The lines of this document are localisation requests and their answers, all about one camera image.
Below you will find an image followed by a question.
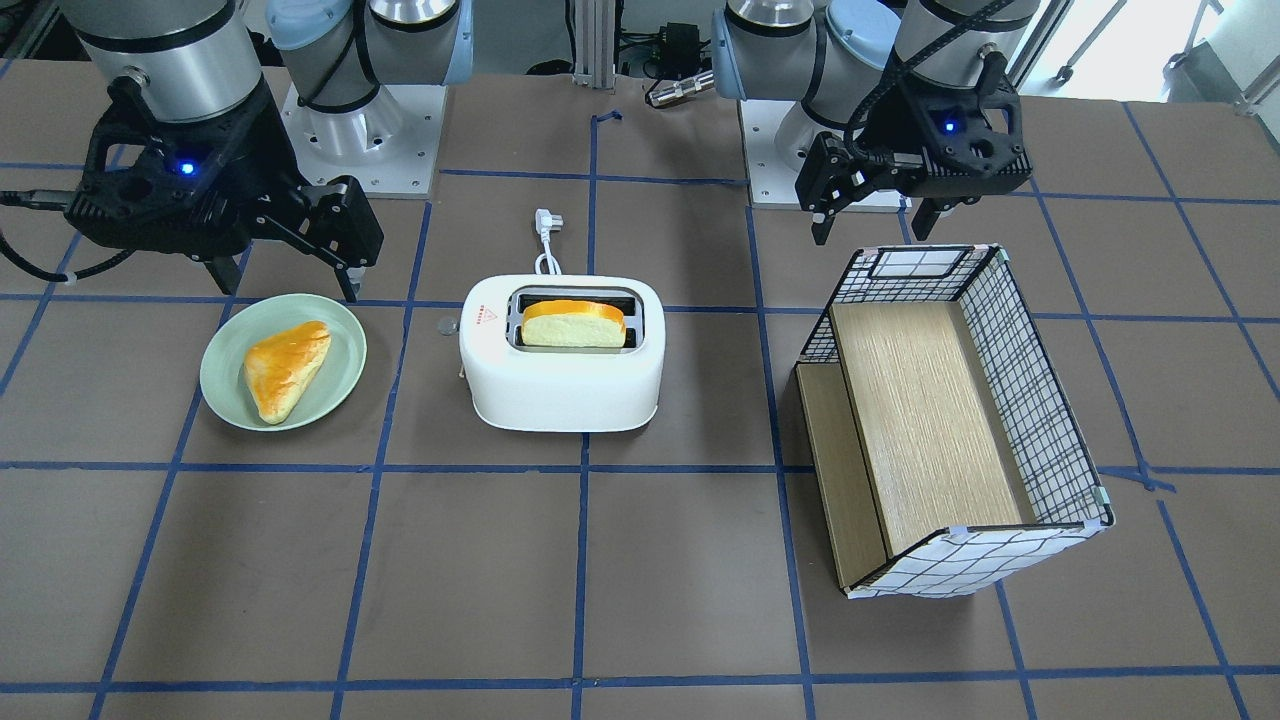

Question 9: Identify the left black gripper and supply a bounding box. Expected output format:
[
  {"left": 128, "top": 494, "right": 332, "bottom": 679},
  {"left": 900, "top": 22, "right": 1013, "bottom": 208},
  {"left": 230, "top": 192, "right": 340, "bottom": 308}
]
[{"left": 796, "top": 49, "right": 1033, "bottom": 246}]

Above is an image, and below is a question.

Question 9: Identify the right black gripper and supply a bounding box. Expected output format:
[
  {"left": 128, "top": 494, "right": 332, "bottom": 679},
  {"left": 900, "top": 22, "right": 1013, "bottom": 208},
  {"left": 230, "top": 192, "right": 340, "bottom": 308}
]
[{"left": 64, "top": 76, "right": 384, "bottom": 304}]

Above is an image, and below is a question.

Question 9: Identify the white toaster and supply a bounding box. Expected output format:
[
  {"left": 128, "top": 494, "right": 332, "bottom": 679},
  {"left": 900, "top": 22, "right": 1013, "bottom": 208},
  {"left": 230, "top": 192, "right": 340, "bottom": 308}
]
[{"left": 460, "top": 274, "right": 666, "bottom": 433}]

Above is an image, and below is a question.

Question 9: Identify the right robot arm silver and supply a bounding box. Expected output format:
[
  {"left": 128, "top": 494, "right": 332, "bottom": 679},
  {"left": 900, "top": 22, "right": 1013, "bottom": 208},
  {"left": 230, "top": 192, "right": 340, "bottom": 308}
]
[{"left": 55, "top": 1, "right": 474, "bottom": 302}]

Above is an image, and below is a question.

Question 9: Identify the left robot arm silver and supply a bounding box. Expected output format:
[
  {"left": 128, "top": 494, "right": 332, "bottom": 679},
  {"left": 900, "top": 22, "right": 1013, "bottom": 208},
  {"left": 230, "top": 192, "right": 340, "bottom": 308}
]
[{"left": 712, "top": 1, "right": 1038, "bottom": 245}]

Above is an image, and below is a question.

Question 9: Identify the bread slice in toaster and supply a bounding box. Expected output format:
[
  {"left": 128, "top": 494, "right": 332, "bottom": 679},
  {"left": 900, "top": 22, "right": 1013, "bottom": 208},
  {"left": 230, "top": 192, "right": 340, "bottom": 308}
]
[{"left": 520, "top": 299, "right": 627, "bottom": 348}]

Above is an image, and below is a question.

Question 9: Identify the triangular bread on plate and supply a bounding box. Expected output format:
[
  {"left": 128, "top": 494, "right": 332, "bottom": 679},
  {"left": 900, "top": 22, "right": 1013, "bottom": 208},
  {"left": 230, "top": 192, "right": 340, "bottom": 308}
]
[{"left": 243, "top": 320, "right": 332, "bottom": 425}]

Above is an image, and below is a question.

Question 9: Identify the green plate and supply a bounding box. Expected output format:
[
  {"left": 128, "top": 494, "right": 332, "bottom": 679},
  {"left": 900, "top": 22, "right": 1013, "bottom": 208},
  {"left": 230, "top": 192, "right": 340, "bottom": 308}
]
[{"left": 200, "top": 293, "right": 367, "bottom": 430}]

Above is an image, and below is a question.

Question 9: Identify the silver metal cylinder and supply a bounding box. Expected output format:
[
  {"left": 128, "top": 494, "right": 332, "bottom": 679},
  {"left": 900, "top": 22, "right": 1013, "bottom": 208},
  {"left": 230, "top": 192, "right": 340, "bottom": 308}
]
[{"left": 644, "top": 70, "right": 716, "bottom": 110}]

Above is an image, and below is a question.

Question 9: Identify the checkered fabric storage box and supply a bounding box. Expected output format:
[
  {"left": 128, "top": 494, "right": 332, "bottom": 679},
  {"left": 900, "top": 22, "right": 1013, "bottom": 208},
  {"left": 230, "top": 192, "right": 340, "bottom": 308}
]
[{"left": 794, "top": 245, "right": 1116, "bottom": 600}]

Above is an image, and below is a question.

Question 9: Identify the black power adapter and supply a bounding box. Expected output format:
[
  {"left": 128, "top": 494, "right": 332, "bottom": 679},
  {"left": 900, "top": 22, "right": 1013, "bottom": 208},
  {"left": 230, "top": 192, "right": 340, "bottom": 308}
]
[{"left": 657, "top": 22, "right": 701, "bottom": 72}]

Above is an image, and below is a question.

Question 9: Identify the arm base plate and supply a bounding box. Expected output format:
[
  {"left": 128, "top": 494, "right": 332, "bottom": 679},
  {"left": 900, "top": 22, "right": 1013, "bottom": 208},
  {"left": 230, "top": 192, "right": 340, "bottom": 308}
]
[
  {"left": 739, "top": 97, "right": 913, "bottom": 211},
  {"left": 282, "top": 85, "right": 448, "bottom": 199}
]

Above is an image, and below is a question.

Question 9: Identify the white toaster power cord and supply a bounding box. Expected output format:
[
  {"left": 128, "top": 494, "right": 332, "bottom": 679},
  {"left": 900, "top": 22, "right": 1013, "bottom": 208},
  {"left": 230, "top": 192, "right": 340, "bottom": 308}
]
[{"left": 532, "top": 208, "right": 563, "bottom": 278}]

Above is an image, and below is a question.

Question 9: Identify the aluminium frame post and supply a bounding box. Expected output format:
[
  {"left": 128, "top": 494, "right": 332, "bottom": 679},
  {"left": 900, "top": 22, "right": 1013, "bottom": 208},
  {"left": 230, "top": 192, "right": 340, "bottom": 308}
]
[{"left": 570, "top": 0, "right": 620, "bottom": 94}]

